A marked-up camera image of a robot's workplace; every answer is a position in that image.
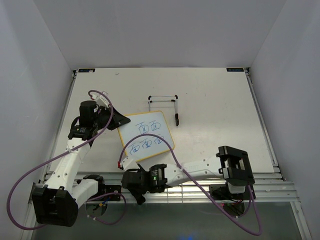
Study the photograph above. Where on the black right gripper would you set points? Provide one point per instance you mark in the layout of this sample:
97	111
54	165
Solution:
138	193

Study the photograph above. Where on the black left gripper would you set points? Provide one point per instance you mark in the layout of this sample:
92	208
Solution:
118	120

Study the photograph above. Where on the yellow framed small whiteboard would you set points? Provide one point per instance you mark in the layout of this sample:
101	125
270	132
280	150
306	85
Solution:
146	135

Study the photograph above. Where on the blue corner label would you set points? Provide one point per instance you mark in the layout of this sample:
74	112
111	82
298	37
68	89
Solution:
86	70
234	69

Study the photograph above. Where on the left blue corner label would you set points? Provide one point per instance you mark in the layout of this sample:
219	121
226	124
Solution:
86	70

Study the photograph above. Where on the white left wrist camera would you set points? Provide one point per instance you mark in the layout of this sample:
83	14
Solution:
100	99

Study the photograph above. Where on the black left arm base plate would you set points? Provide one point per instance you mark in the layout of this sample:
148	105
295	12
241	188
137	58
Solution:
108	189

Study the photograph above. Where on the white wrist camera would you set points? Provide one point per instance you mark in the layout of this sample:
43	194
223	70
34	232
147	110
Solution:
100	99
128	163

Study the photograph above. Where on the right blue corner label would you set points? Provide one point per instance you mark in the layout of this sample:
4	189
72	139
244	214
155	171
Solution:
234	69

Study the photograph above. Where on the black wire whiteboard stand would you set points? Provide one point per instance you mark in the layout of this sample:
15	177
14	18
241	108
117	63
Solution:
165	102

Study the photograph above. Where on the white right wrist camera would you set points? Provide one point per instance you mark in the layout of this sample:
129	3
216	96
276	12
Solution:
128	163

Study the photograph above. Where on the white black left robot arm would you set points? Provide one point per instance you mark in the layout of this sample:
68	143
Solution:
58	201

